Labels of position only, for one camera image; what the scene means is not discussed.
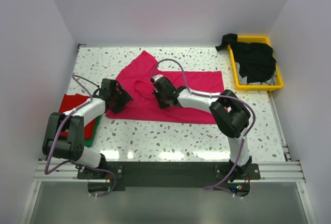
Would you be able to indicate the black t shirt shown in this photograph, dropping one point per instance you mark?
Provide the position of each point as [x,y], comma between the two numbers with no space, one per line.
[256,59]

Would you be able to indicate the pink t shirt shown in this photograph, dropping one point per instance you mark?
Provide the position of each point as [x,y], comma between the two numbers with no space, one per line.
[136,80]

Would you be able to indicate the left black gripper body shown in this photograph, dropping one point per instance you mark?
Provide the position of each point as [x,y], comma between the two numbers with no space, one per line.
[120,100]

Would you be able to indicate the aluminium frame rail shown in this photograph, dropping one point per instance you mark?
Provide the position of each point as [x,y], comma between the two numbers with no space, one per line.
[267,171]

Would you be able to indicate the grey t shirt in bin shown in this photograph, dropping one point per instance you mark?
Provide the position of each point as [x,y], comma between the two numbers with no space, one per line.
[243,80]

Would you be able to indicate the green folded t shirt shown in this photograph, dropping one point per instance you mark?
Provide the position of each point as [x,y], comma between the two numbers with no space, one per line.
[90,131]

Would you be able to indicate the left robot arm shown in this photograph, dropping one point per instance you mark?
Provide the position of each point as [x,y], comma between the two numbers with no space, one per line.
[64,139]

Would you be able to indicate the yellow plastic bin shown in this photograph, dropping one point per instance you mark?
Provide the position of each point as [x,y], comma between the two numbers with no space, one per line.
[278,80]

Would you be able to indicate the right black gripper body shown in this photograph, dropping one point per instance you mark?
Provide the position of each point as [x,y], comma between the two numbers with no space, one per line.
[161,99]

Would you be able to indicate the red folded t shirt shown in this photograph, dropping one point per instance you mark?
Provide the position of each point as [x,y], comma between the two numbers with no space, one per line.
[71,101]

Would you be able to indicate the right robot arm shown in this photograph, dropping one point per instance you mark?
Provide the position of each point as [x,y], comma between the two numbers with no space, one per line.
[229,113]

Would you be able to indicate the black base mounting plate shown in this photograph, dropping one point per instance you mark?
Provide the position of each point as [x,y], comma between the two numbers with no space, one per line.
[156,174]

